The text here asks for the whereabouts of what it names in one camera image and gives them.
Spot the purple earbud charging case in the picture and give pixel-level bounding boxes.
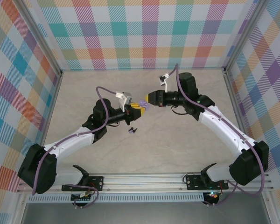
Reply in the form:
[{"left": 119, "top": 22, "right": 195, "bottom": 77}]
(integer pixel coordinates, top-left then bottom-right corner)
[{"left": 139, "top": 99, "right": 151, "bottom": 112}]

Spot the small controller circuit board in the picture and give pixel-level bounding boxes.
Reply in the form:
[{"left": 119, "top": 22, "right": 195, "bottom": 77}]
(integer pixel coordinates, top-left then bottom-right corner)
[
  {"left": 205, "top": 191, "right": 220, "bottom": 200},
  {"left": 71, "top": 192, "right": 94, "bottom": 203}
]

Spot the grey metal panel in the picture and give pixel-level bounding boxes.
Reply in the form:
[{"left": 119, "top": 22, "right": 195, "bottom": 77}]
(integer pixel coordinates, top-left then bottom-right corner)
[{"left": 13, "top": 202, "right": 280, "bottom": 224}]

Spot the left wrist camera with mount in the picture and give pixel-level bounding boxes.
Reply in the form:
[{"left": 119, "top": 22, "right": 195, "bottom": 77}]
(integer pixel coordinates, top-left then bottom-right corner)
[{"left": 115, "top": 91, "right": 133, "bottom": 112}]

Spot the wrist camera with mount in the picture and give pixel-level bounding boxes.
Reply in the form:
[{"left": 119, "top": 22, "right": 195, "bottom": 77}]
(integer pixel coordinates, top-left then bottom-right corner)
[
  {"left": 158, "top": 72, "right": 170, "bottom": 93},
  {"left": 115, "top": 91, "right": 133, "bottom": 112}
]

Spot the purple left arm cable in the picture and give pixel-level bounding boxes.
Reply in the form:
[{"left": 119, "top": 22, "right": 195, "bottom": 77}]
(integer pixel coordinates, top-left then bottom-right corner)
[{"left": 32, "top": 86, "right": 119, "bottom": 209}]

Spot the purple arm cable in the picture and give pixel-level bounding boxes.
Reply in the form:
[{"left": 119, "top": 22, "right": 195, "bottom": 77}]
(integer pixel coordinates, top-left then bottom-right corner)
[
  {"left": 168, "top": 64, "right": 266, "bottom": 207},
  {"left": 32, "top": 86, "right": 119, "bottom": 209}
]

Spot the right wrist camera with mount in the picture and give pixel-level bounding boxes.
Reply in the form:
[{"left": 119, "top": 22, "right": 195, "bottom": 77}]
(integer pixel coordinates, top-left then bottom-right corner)
[{"left": 158, "top": 72, "right": 170, "bottom": 93}]

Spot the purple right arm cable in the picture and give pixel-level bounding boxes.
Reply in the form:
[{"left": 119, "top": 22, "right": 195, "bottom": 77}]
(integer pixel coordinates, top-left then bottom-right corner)
[{"left": 168, "top": 64, "right": 266, "bottom": 207}]

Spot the aluminium floor rail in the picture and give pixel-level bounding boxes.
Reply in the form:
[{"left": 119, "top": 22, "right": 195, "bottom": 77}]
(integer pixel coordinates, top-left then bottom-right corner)
[
  {"left": 32, "top": 71, "right": 63, "bottom": 175},
  {"left": 223, "top": 70, "right": 259, "bottom": 173}
]

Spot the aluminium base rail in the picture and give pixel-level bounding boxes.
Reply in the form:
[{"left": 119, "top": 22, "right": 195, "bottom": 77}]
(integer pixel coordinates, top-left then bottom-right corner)
[{"left": 16, "top": 172, "right": 273, "bottom": 193}]

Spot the slotted grey cable duct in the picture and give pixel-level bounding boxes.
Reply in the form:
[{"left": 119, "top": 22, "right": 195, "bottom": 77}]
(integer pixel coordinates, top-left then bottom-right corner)
[{"left": 28, "top": 192, "right": 205, "bottom": 203}]

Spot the aluminium frame post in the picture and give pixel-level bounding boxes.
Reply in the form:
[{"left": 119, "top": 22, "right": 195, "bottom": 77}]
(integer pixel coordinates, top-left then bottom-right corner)
[
  {"left": 223, "top": 0, "right": 268, "bottom": 73},
  {"left": 13, "top": 0, "right": 63, "bottom": 77}
]

